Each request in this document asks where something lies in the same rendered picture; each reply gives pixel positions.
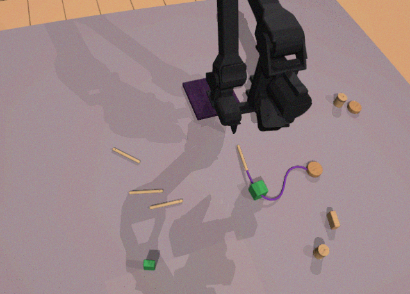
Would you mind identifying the small wooden block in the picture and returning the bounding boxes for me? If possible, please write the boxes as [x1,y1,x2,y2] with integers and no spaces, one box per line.
[326,211,340,230]

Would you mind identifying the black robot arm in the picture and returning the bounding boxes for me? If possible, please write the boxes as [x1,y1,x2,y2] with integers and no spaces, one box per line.
[206,0,312,131]

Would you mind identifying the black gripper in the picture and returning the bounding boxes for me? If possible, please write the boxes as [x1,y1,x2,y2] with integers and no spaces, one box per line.
[214,75,270,134]

